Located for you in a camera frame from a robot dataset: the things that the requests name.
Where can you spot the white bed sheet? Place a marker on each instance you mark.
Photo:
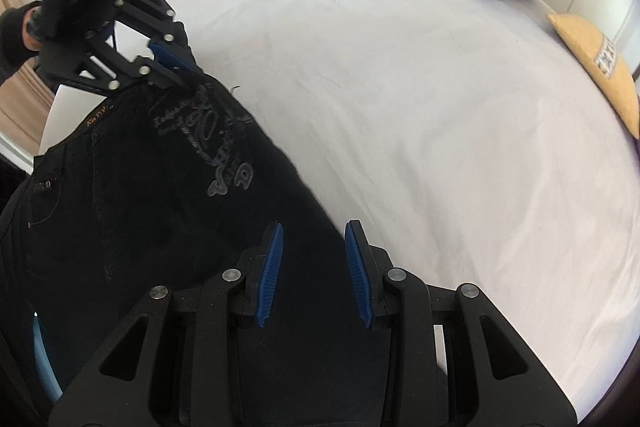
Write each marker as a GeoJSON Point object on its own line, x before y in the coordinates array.
{"type": "Point", "coordinates": [468, 141]}

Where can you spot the light blue container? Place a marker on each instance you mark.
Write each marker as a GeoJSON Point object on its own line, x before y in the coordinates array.
{"type": "Point", "coordinates": [44, 370]}

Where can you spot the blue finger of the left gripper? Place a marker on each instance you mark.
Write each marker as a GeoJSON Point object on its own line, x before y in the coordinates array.
{"type": "Point", "coordinates": [172, 60]}

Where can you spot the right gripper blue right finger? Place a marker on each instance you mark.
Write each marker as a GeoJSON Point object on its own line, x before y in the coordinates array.
{"type": "Point", "coordinates": [367, 267]}

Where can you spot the yellow patterned pillow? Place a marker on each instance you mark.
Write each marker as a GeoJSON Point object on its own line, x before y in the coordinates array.
{"type": "Point", "coordinates": [605, 65]}

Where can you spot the black denim pants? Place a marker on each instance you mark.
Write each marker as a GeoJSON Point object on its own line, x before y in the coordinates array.
{"type": "Point", "coordinates": [169, 187]}

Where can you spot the operator left hand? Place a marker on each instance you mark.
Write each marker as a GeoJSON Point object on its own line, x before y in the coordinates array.
{"type": "Point", "coordinates": [17, 44]}

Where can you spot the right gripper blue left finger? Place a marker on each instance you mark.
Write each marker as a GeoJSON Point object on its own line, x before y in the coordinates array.
{"type": "Point", "coordinates": [260, 267]}

